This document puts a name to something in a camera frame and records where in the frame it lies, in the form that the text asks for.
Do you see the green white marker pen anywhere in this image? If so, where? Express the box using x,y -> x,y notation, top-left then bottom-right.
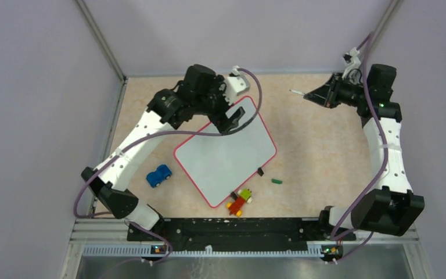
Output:
289,90 -> 305,95

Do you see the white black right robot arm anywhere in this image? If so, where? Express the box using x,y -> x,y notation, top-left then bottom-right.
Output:
304,64 -> 425,239

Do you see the black whiteboard foot clip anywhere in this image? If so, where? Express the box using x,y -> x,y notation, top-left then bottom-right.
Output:
231,192 -> 238,201
257,168 -> 264,177

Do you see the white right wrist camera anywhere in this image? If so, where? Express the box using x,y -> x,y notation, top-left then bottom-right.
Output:
342,48 -> 361,80

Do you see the red yellow toy brick car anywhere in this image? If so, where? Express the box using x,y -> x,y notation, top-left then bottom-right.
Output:
226,188 -> 253,217

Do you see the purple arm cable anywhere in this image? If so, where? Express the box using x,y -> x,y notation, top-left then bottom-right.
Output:
329,31 -> 390,264
73,67 -> 264,266

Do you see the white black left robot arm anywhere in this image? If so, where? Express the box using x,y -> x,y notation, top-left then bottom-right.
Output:
81,64 -> 250,240

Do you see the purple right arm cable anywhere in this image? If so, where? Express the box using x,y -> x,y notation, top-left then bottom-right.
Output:
329,31 -> 390,264

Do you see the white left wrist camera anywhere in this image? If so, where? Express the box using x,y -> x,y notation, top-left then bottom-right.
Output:
224,66 -> 250,105

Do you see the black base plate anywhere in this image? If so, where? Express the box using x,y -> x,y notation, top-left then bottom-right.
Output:
127,217 -> 357,253

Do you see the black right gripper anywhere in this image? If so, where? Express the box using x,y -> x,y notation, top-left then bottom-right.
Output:
304,72 -> 369,109

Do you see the green marker cap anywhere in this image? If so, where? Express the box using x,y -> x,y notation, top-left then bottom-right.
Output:
271,178 -> 283,184

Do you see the pink-framed whiteboard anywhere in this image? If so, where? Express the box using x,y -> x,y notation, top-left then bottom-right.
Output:
173,96 -> 277,208

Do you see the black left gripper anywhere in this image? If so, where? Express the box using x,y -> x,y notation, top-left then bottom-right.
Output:
193,75 -> 244,133

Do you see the blue toy car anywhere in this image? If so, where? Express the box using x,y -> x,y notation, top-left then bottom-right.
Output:
146,164 -> 172,188

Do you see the aluminium frame rail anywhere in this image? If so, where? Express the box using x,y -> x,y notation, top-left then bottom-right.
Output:
60,217 -> 434,278

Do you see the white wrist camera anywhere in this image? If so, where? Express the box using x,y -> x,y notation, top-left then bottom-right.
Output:
342,48 -> 361,80
224,66 -> 250,105

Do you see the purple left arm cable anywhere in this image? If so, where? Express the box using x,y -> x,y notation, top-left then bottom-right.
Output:
73,67 -> 264,266

